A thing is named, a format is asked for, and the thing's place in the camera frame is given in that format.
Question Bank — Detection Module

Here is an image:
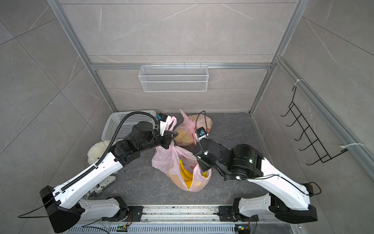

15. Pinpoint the pink plastic bag front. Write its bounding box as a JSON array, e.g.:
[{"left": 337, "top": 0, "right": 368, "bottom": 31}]
[{"left": 175, "top": 109, "right": 213, "bottom": 146}]

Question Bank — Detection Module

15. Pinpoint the pink strawberry plastic bag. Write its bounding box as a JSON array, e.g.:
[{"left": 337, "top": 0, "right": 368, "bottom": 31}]
[{"left": 152, "top": 117, "right": 212, "bottom": 192}]

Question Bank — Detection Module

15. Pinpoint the orange yellow banana bunch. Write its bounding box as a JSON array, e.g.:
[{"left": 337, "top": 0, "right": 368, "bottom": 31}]
[{"left": 179, "top": 160, "right": 208, "bottom": 189}]

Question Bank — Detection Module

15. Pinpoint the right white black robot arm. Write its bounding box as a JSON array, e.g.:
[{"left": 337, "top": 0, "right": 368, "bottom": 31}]
[{"left": 193, "top": 122, "right": 318, "bottom": 224}]

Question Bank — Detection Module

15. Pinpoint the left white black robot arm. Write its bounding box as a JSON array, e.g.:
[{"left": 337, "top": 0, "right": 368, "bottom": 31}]
[{"left": 40, "top": 111, "right": 178, "bottom": 234}]

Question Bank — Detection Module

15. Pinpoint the white plastic basket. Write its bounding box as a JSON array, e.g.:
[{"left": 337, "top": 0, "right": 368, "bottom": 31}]
[{"left": 101, "top": 110, "right": 157, "bottom": 142}]

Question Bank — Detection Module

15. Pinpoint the white plush toy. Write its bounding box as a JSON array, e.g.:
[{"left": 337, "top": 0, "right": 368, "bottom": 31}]
[{"left": 87, "top": 140, "right": 110, "bottom": 165}]

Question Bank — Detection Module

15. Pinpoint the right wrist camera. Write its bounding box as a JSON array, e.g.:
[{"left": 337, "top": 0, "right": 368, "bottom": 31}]
[{"left": 195, "top": 127, "right": 209, "bottom": 142}]

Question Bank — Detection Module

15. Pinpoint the white wire mesh shelf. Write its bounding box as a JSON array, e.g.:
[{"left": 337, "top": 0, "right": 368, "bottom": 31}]
[{"left": 138, "top": 65, "right": 209, "bottom": 92}]

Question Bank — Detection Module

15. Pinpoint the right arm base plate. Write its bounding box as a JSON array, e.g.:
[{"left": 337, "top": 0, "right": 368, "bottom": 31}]
[{"left": 217, "top": 205, "right": 259, "bottom": 222}]

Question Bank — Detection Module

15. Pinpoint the aluminium mounting rail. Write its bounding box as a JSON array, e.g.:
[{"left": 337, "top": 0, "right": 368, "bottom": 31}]
[{"left": 67, "top": 204, "right": 305, "bottom": 234}]

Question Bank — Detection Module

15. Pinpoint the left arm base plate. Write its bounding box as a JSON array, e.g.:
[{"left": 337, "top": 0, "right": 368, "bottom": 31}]
[{"left": 102, "top": 206, "right": 144, "bottom": 222}]

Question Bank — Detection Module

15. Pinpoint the black wire hook rack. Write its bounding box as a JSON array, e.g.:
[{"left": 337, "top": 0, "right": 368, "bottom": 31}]
[{"left": 281, "top": 86, "right": 348, "bottom": 166}]

